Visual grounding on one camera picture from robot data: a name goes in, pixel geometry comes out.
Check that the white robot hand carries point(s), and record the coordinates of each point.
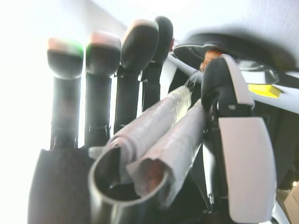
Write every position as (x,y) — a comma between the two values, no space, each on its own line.
(65,177)

